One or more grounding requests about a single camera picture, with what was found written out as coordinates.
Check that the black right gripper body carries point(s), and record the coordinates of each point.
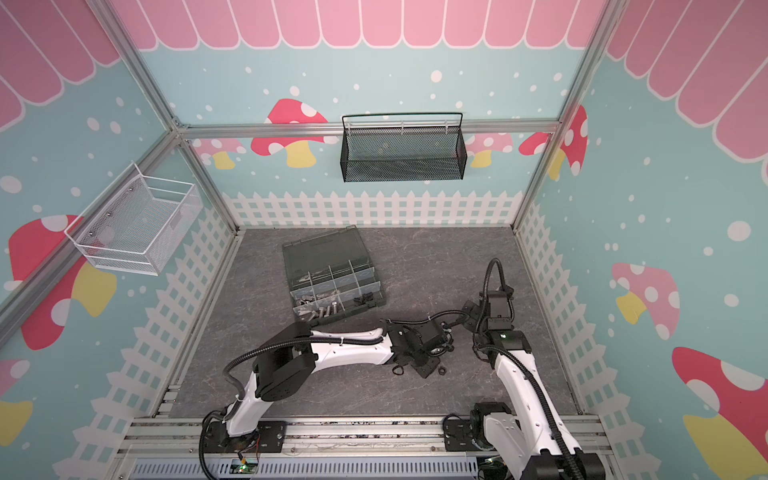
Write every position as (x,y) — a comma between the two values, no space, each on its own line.
(495,305)

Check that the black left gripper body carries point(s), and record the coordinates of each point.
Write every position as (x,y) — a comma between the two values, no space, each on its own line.
(425,364)

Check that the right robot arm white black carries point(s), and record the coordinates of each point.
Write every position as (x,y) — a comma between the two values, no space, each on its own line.
(532,439)

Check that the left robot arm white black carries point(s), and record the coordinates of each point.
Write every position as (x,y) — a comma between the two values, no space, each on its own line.
(278,369)

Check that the green plastic compartment organizer box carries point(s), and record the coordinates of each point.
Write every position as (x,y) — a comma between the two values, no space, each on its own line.
(333,267)

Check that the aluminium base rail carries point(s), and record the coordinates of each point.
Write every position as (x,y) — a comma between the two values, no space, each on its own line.
(313,447)

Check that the black wire mesh basket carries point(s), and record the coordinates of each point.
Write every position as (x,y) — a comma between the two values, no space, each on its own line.
(401,147)

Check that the white wire mesh basket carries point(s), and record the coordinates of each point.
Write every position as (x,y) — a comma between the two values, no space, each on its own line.
(136,227)

